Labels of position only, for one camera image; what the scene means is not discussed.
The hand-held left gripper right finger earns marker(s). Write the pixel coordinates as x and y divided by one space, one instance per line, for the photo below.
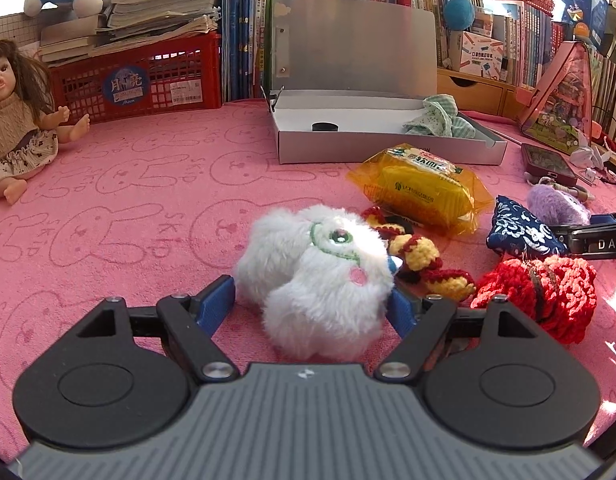
403 312

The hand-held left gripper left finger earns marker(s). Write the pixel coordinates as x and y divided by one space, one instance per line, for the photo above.
218 300

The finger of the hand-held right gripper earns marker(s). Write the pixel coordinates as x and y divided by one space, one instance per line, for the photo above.
595 245
610 218

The purple fluffy scrunchie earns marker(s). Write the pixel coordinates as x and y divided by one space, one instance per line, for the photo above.
558 205

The yellow red crochet toy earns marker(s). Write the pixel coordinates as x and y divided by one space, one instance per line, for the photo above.
420 255

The navy floral scrunchie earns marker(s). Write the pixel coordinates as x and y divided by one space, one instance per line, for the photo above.
523 227

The red crochet scrunchie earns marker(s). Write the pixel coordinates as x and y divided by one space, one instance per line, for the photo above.
538 295

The white plush toy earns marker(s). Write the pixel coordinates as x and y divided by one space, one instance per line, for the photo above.
313 280

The yellow snack packet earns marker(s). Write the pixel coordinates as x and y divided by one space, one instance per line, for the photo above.
423 190

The black round cap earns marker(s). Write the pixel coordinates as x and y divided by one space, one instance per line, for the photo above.
324 127

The silver cardboard box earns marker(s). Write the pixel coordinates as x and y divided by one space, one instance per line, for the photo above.
353 45

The small white origami piece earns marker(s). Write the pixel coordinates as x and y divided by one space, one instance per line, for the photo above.
588 176

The phone in red case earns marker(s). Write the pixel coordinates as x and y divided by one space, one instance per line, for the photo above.
548 162

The pink bunny print blanket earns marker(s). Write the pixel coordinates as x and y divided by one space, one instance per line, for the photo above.
137 200

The pink triangular toy box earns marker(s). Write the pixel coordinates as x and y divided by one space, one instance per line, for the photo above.
563 95

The wooden drawer unit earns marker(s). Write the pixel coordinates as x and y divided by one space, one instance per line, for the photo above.
480 90

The row of upright books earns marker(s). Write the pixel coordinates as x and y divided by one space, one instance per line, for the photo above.
530 40

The green checkered cloth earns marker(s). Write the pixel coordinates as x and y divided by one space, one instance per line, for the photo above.
438 117

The metal binder clip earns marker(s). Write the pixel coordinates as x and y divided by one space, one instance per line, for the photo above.
274 99

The white label printer box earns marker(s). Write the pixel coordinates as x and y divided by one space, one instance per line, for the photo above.
475 55

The dark blue carton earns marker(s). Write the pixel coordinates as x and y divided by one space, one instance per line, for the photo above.
580 5

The red plastic basket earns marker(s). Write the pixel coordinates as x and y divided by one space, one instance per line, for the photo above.
137 80

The brown haired doll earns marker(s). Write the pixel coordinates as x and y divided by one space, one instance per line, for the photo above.
17 125

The row of blue folders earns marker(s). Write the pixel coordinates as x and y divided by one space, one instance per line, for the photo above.
241 30

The stack of worn books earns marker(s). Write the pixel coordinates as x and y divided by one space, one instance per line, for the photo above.
157 5

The white grid board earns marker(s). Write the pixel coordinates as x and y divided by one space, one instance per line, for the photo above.
17 30

